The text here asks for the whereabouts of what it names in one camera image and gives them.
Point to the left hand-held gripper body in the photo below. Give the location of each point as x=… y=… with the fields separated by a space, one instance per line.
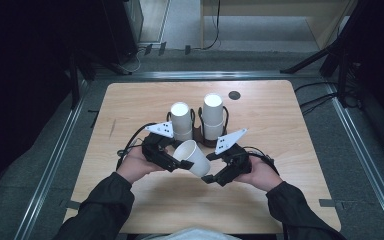
x=156 y=150

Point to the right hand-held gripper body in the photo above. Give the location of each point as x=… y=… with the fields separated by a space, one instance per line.
x=238 y=161

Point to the white paper cup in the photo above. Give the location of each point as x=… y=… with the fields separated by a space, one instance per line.
x=193 y=160
x=181 y=116
x=184 y=135
x=212 y=108
x=213 y=131

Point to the dark double cup holder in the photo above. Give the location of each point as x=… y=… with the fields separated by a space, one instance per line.
x=198 y=133

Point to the person's left hand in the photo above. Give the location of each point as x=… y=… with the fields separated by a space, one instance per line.
x=135 y=165

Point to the person's right hand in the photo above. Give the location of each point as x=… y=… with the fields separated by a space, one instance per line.
x=261 y=175

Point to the black round table grommet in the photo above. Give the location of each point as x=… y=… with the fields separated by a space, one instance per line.
x=234 y=95

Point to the person's light shirt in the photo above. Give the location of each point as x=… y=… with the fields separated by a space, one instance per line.
x=190 y=234

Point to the grey tape piece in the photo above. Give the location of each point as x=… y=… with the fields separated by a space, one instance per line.
x=74 y=205
x=327 y=202

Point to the black metal stand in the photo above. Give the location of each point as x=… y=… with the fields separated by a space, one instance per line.
x=76 y=80

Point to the black computer tower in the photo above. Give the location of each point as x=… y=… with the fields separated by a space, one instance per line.
x=123 y=30

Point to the black tripod stand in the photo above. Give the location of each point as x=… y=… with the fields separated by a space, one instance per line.
x=333 y=50

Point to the light wooden cabinet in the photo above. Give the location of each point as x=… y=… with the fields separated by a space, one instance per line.
x=323 y=20

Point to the aluminium floor rail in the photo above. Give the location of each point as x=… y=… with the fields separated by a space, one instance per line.
x=363 y=156
x=210 y=75
x=50 y=166

